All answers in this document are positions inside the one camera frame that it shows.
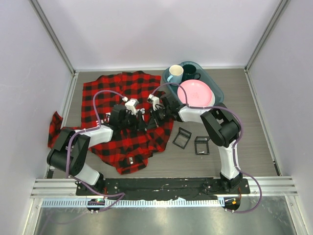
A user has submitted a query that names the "dark green mug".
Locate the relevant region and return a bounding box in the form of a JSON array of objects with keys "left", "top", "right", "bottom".
[{"left": 182, "top": 64, "right": 201, "bottom": 81}]

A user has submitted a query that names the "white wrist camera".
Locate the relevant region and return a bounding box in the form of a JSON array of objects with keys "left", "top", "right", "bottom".
[
  {"left": 147, "top": 94, "right": 160, "bottom": 111},
  {"left": 122, "top": 97, "right": 139, "bottom": 115}
]

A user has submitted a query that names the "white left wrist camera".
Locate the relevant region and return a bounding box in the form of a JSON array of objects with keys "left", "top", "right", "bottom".
[{"left": 122, "top": 97, "right": 139, "bottom": 115}]

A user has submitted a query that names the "red black plaid shirt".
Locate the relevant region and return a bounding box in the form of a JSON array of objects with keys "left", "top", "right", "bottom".
[{"left": 46, "top": 70, "right": 176, "bottom": 176}]

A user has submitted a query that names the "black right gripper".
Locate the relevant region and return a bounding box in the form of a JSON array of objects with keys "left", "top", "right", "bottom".
[{"left": 147, "top": 107, "right": 171, "bottom": 130}]

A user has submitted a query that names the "white plate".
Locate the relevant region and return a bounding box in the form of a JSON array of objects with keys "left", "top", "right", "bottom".
[{"left": 210, "top": 92, "right": 216, "bottom": 106}]

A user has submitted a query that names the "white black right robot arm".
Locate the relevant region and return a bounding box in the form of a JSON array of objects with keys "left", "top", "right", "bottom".
[{"left": 147, "top": 94, "right": 243, "bottom": 193}]

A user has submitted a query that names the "black open box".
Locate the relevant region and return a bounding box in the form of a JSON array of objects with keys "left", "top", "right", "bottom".
[
  {"left": 194, "top": 136, "right": 210, "bottom": 155},
  {"left": 172, "top": 127, "right": 192, "bottom": 149}
]

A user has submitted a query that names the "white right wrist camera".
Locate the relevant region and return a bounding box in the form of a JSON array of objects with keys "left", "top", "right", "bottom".
[{"left": 147, "top": 94, "right": 160, "bottom": 111}]

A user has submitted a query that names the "black open box left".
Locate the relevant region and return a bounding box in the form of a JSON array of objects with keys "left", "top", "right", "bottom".
[{"left": 172, "top": 127, "right": 192, "bottom": 149}]

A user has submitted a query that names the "white slotted cable duct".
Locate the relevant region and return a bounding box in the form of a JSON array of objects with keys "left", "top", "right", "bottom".
[{"left": 42, "top": 197, "right": 224, "bottom": 208}]

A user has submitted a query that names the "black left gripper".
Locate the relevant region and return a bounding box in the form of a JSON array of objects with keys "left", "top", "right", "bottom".
[{"left": 119, "top": 109, "right": 147, "bottom": 132}]

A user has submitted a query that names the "light blue mug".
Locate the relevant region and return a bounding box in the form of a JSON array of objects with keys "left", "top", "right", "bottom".
[{"left": 166, "top": 65, "right": 184, "bottom": 84}]

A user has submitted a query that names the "pink plate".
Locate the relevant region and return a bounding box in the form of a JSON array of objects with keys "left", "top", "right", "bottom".
[{"left": 177, "top": 79, "right": 212, "bottom": 107}]

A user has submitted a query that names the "black open box right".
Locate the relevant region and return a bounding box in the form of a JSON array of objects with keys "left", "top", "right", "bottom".
[{"left": 194, "top": 136, "right": 210, "bottom": 155}]

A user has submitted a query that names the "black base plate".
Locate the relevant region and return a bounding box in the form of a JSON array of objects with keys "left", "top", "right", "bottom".
[{"left": 75, "top": 177, "right": 250, "bottom": 201}]

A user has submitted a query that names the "teal plastic tray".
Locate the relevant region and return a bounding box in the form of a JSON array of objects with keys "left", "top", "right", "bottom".
[{"left": 161, "top": 61, "right": 224, "bottom": 104}]

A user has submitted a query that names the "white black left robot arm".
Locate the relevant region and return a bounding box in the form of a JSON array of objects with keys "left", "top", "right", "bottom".
[{"left": 47, "top": 105, "right": 145, "bottom": 195}]

